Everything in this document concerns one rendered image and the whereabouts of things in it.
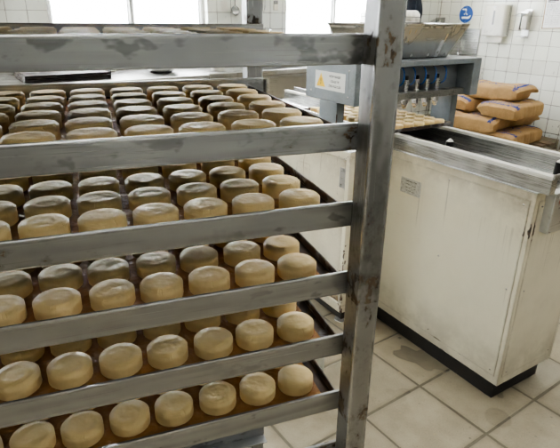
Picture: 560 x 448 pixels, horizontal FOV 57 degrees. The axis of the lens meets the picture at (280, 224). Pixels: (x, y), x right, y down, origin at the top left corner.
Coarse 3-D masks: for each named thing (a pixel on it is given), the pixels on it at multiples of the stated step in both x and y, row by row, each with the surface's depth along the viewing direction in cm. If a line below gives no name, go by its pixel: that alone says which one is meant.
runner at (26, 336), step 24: (240, 288) 58; (264, 288) 59; (288, 288) 60; (312, 288) 61; (336, 288) 62; (96, 312) 53; (120, 312) 54; (144, 312) 55; (168, 312) 56; (192, 312) 57; (216, 312) 58; (0, 336) 50; (24, 336) 51; (48, 336) 52; (72, 336) 53; (96, 336) 54
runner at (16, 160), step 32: (256, 128) 52; (288, 128) 53; (320, 128) 54; (352, 128) 55; (0, 160) 45; (32, 160) 46; (64, 160) 46; (96, 160) 47; (128, 160) 48; (160, 160) 49; (192, 160) 50; (224, 160) 52
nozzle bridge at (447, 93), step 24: (312, 72) 217; (336, 72) 203; (360, 72) 194; (408, 72) 218; (432, 72) 226; (456, 72) 234; (312, 96) 220; (336, 96) 206; (408, 96) 216; (432, 96) 224; (456, 96) 242; (336, 120) 209
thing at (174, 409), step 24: (216, 384) 70; (240, 384) 71; (264, 384) 71; (288, 384) 71; (312, 384) 73; (96, 408) 69; (120, 408) 66; (144, 408) 66; (168, 408) 66; (192, 408) 67; (216, 408) 67; (240, 408) 69; (0, 432) 65; (24, 432) 62; (48, 432) 62; (72, 432) 62; (96, 432) 63; (120, 432) 64; (144, 432) 65
